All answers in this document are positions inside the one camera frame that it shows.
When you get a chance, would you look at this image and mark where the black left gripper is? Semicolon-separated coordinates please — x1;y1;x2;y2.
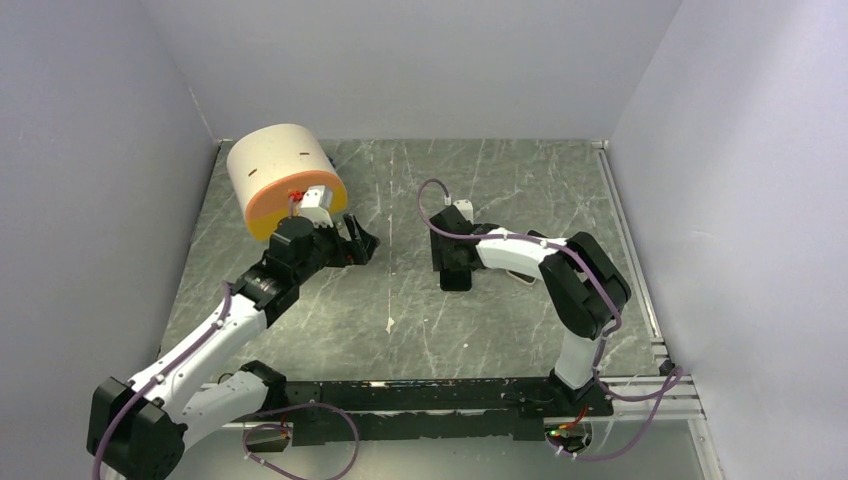
293;212;378;284

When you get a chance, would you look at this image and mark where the black phone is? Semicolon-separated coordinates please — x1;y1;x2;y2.
439;268;473;292

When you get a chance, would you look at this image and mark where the white cylindrical drawer box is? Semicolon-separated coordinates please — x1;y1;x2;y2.
226;123;348;241

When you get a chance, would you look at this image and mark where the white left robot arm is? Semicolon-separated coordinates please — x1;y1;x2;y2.
86;214;380;479

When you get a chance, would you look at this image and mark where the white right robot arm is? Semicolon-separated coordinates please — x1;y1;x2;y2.
425;205;632;415

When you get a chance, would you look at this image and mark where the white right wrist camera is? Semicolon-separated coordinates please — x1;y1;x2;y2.
453;199;474;222

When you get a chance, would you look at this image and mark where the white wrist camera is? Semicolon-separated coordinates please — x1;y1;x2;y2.
297;185;333;228
453;199;474;222

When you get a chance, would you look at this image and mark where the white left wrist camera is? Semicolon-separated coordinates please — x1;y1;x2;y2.
297;185;333;228

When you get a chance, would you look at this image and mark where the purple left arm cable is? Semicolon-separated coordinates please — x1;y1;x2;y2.
91;281;234;480

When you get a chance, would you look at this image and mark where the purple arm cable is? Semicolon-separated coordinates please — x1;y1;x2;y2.
415;177;684;462
91;281;234;480

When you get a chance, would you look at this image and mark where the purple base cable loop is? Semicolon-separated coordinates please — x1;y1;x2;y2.
241;402;360;480

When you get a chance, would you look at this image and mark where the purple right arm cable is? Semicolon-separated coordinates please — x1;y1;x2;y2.
415;177;684;462

